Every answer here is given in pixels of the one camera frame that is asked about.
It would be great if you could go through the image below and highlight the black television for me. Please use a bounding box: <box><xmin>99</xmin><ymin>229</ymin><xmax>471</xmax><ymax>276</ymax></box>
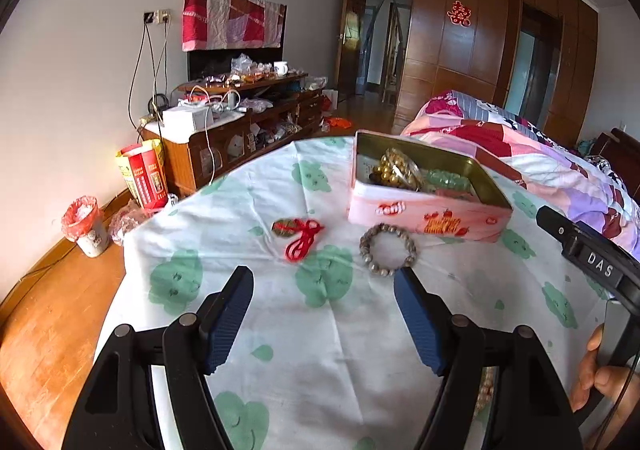
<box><xmin>187</xmin><ymin>4</ymin><xmax>288</xmax><ymax>80</ymax></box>

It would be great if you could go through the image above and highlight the pink tin box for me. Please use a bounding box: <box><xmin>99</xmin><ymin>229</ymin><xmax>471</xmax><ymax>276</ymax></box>
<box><xmin>347</xmin><ymin>130</ymin><xmax>514</xmax><ymax>244</ymax></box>

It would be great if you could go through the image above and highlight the green jade bangle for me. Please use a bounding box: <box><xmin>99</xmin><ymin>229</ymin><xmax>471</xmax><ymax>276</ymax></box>
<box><xmin>427</xmin><ymin>169</ymin><xmax>473</xmax><ymax>193</ymax></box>

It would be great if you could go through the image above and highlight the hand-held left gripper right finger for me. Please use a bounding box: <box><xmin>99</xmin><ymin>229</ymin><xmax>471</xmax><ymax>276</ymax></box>
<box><xmin>393</xmin><ymin>267</ymin><xmax>583</xmax><ymax>450</ymax></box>

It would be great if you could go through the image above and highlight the white charging cable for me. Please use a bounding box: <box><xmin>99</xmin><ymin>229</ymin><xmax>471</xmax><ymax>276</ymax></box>
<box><xmin>190</xmin><ymin>87</ymin><xmax>241</xmax><ymax>185</ymax></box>

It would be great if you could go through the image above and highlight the person's right hand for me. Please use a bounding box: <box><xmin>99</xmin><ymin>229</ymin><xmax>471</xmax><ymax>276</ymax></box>
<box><xmin>571</xmin><ymin>324</ymin><xmax>640</xmax><ymax>413</ymax></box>

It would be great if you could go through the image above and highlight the wooden wardrobe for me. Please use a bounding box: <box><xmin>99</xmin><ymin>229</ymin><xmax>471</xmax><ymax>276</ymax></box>
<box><xmin>341</xmin><ymin>0</ymin><xmax>601</xmax><ymax>145</ymax></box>

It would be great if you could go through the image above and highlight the trash bin with red liner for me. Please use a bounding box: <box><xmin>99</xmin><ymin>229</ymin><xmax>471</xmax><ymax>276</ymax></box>
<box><xmin>61</xmin><ymin>196</ymin><xmax>110</xmax><ymax>258</ymax></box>

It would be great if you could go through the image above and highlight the dark wooden headboard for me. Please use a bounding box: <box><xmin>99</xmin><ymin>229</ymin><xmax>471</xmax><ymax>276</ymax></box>
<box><xmin>592</xmin><ymin>127</ymin><xmax>640</xmax><ymax>171</ymax></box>

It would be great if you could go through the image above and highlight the red yellow gift bag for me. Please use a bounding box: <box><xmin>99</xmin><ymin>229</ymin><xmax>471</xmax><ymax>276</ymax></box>
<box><xmin>115</xmin><ymin>139</ymin><xmax>169</xmax><ymax>209</ymax></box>

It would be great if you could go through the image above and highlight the clutter of small goods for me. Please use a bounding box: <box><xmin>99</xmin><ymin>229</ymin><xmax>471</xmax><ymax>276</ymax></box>
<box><xmin>192</xmin><ymin>54</ymin><xmax>308</xmax><ymax>95</ymax></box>

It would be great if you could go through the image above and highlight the bed with patchwork quilt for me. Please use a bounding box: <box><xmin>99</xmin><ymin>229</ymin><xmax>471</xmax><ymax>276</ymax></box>
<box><xmin>400</xmin><ymin>90</ymin><xmax>640</xmax><ymax>263</ymax></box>

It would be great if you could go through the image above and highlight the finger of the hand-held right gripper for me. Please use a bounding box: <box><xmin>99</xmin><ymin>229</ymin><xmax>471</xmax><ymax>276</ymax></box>
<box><xmin>536</xmin><ymin>206</ymin><xmax>582</xmax><ymax>251</ymax></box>

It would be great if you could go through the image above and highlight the red white television cover cloth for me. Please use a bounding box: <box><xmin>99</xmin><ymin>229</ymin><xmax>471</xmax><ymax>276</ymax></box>
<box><xmin>181</xmin><ymin>0</ymin><xmax>287</xmax><ymax>52</ymax></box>

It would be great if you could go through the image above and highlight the red paper wall sticker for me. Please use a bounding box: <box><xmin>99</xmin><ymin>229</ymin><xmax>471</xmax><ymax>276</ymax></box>
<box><xmin>447</xmin><ymin>0</ymin><xmax>473</xmax><ymax>26</ymax></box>

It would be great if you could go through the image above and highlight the red cord charm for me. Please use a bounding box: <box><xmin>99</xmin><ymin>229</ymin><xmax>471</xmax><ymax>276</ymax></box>
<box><xmin>271</xmin><ymin>218</ymin><xmax>326</xmax><ymax>262</ymax></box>

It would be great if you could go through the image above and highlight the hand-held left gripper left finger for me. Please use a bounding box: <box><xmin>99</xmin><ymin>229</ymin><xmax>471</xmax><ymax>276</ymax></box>
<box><xmin>62</xmin><ymin>266</ymin><xmax>255</xmax><ymax>450</ymax></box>

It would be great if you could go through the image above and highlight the green print tablecloth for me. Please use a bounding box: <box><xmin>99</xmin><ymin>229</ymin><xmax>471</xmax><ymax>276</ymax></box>
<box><xmin>92</xmin><ymin>132</ymin><xmax>640</xmax><ymax>450</ymax></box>

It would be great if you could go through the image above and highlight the white pearl necklace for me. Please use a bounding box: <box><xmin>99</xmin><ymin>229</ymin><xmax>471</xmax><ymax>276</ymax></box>
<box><xmin>472</xmin><ymin>367</ymin><xmax>501</xmax><ymax>416</ymax></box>

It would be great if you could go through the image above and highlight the black power cable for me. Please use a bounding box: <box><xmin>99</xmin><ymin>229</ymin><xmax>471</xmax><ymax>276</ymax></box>
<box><xmin>127</xmin><ymin>22</ymin><xmax>171</xmax><ymax>131</ymax></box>

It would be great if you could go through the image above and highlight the wooden television cabinet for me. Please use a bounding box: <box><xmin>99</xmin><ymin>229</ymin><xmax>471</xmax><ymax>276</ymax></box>
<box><xmin>139</xmin><ymin>72</ymin><xmax>326</xmax><ymax>198</ymax></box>

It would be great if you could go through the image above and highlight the grey bead bracelet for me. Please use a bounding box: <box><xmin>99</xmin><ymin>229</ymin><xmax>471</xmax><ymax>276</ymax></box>
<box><xmin>359</xmin><ymin>223</ymin><xmax>418</xmax><ymax>271</ymax></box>

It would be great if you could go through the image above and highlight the white cardboard box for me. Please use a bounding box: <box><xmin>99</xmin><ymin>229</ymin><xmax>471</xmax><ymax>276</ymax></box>
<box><xmin>162</xmin><ymin>104</ymin><xmax>246</xmax><ymax>131</ymax></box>

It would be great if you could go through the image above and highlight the golden bead necklace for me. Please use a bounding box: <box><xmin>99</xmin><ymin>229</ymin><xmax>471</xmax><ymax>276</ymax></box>
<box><xmin>372</xmin><ymin>147</ymin><xmax>436</xmax><ymax>193</ymax></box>

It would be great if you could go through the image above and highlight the wooden door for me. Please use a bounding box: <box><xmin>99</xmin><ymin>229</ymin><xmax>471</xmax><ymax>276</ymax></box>
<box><xmin>341</xmin><ymin>10</ymin><xmax>362</xmax><ymax>95</ymax></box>

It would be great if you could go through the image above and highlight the crumpled clear plastic bag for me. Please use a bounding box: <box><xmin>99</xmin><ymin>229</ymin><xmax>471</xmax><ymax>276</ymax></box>
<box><xmin>107</xmin><ymin>202</ymin><xmax>166</xmax><ymax>247</ymax></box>

